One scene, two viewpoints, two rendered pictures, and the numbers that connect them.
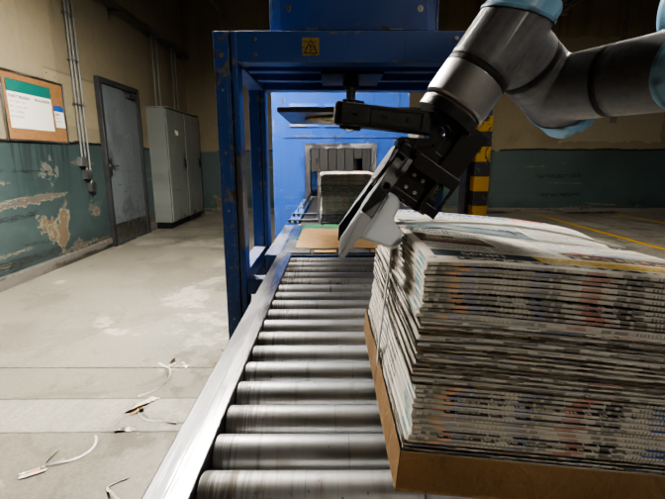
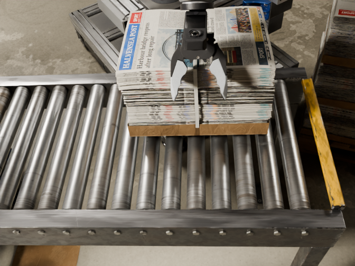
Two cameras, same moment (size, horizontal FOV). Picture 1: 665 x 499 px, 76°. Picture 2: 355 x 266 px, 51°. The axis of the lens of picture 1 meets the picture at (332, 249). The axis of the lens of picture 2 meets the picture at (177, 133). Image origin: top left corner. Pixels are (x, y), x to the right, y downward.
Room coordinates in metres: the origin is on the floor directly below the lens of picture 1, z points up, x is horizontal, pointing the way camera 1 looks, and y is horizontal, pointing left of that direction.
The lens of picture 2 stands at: (0.50, 0.56, 1.64)
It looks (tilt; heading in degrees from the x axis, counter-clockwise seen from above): 52 degrees down; 277
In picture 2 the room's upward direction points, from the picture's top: 7 degrees counter-clockwise
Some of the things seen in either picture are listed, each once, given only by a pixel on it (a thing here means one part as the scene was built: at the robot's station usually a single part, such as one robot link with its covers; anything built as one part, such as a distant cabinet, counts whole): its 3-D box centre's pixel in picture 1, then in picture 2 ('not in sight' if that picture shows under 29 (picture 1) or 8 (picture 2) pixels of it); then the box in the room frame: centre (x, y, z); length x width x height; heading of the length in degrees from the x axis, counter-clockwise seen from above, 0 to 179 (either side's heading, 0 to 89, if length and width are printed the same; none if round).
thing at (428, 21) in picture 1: (351, 27); not in sight; (1.87, -0.08, 1.65); 0.60 x 0.45 x 0.20; 90
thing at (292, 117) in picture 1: (350, 118); not in sight; (1.87, -0.08, 1.30); 0.55 x 0.55 x 0.03; 0
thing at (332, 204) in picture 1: (345, 195); not in sight; (2.44, -0.07, 0.93); 0.38 x 0.30 x 0.26; 0
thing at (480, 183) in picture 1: (478, 183); not in sight; (1.51, -0.51, 1.05); 0.05 x 0.05 x 0.45; 0
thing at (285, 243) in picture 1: (349, 247); not in sight; (1.87, -0.08, 0.75); 0.70 x 0.65 x 0.10; 0
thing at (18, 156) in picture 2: (362, 301); (22, 144); (1.05, -0.08, 0.77); 0.47 x 0.05 x 0.05; 90
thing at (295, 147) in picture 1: (343, 167); not in sight; (4.59, -0.12, 1.04); 1.51 x 1.30 x 2.07; 0
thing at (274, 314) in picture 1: (366, 320); (65, 143); (0.92, -0.08, 0.77); 0.47 x 0.05 x 0.05; 90
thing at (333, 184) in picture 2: not in sight; (320, 135); (0.19, -0.07, 0.81); 0.43 x 0.03 x 0.02; 90
